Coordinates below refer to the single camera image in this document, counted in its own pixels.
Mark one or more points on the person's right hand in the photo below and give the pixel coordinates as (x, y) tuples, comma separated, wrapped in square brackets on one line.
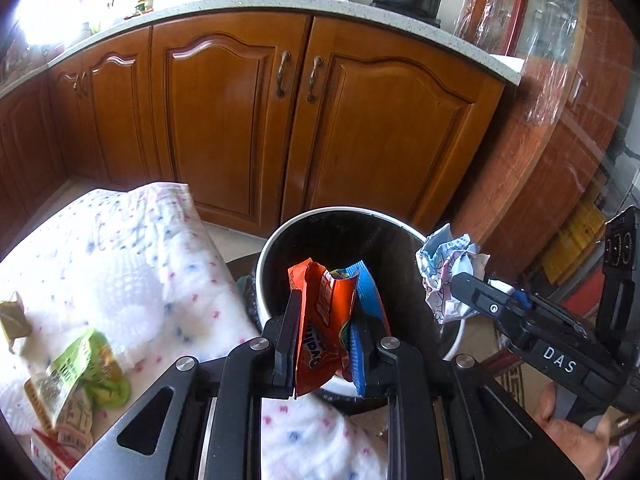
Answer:
[(575, 445)]

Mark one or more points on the wooden cabinet door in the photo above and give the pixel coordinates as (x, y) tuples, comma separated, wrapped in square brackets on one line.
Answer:
[(220, 120), (120, 110), (390, 130), (67, 120), (25, 150)]

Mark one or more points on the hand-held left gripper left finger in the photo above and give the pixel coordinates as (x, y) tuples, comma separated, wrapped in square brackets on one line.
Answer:
[(285, 350)]

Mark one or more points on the speckled kitchen countertop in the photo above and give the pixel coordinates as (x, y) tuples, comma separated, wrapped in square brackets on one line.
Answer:
[(350, 12)]

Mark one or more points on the plastic wrapped wooden cabinet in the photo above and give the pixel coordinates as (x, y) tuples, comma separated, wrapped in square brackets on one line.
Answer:
[(550, 85)]

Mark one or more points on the white rimmed black trash bin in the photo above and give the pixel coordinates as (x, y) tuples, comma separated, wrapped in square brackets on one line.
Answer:
[(390, 250)]

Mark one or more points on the green white spout pouch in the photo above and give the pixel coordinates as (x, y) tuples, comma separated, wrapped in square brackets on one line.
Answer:
[(95, 365)]

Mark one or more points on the white foam fruit net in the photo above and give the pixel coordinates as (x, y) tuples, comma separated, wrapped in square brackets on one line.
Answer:
[(132, 305)]

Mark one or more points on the yellow cardboard box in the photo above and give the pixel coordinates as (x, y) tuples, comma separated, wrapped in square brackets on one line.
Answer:
[(575, 240)]

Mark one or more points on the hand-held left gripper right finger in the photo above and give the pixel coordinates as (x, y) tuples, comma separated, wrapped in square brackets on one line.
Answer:
[(361, 360)]

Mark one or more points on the printed white paper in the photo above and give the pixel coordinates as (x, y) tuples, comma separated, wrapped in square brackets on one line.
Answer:
[(445, 260)]

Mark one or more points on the yellow food wrapper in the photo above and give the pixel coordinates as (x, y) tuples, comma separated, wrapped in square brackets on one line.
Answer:
[(15, 320)]

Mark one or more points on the red white small carton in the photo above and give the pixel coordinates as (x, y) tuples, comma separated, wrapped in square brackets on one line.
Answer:
[(47, 455)]

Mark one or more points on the kitchen window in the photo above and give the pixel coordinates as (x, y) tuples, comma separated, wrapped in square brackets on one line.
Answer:
[(45, 5)]

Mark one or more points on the orange snack wrapper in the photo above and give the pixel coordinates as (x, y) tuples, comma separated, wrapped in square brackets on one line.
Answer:
[(320, 340)]

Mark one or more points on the black gas cooktop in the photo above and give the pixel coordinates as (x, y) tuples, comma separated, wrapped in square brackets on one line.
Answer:
[(405, 14)]

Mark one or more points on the blue snack wrapper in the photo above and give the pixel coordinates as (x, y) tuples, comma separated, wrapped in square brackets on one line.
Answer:
[(367, 290)]

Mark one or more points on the white dotted blanket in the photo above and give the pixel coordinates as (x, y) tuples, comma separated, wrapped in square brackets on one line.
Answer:
[(200, 285)]

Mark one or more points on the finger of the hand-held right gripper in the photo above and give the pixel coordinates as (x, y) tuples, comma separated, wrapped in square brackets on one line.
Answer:
[(542, 312), (487, 305)]

